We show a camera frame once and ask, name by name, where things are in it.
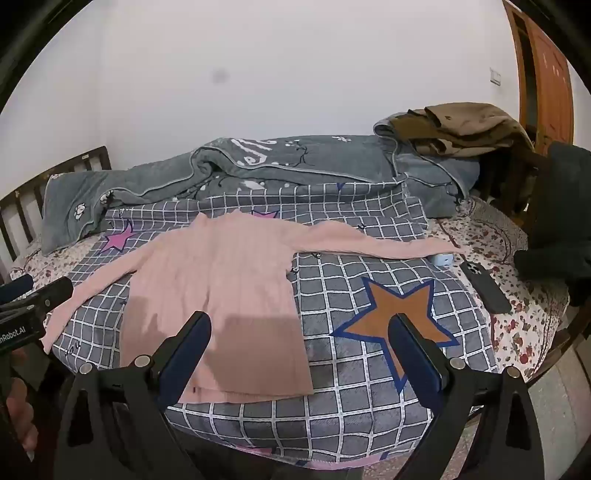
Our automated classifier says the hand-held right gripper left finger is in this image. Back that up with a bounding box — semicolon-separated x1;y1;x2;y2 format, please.
54;311;213;480

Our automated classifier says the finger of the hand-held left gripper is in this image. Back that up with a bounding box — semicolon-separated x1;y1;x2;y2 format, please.
0;273;36;305
0;276;75;324

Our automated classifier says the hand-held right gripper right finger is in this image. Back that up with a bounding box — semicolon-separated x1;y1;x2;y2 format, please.
387;313;552;480

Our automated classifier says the pink knit sweater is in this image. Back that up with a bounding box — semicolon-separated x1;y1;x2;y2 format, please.
39;210;462;407

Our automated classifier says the person's left hand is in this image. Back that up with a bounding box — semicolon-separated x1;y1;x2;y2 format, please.
6;382;40;463

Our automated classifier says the grey checked star blanket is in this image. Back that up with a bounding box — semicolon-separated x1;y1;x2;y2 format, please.
51;178;502;467

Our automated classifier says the wooden bed headboard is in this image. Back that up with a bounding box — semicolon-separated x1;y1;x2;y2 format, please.
0;146;113;278

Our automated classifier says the black smartphone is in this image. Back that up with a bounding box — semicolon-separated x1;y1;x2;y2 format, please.
459;260;512;315

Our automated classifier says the floral bed sheet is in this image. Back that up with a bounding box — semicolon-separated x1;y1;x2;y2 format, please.
11;196;571;384

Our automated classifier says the wooden chair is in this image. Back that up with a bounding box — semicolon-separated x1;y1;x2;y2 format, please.
478;148;550;217

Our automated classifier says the grey floral quilt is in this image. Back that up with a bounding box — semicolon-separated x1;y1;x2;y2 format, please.
41;117;483;254

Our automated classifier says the dark green garment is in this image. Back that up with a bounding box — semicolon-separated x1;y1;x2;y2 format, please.
513;142;591;308

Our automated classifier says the brown jacket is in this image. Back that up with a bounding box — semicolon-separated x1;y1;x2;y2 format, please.
392;103;536;160

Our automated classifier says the wooden door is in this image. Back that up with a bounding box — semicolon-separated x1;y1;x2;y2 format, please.
503;0;575;153

